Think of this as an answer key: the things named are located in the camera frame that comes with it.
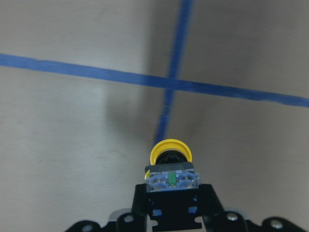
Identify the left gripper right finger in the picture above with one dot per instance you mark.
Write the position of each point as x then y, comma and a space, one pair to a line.
217, 219

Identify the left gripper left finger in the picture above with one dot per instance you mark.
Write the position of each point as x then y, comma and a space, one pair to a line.
133, 221

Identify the yellow push button switch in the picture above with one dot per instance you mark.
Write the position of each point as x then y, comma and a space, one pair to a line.
172, 187

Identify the brown paper table cover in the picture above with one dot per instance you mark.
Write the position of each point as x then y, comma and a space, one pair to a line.
84, 96

